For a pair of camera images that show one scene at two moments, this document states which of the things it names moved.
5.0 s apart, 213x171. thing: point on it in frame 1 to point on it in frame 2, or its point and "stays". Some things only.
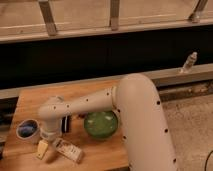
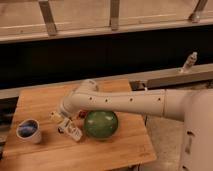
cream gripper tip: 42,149 to 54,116
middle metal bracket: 114,14 stays
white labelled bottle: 67,149 to 66,126
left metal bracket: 50,23 stays
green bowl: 101,124 stays
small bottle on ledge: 189,61 stays
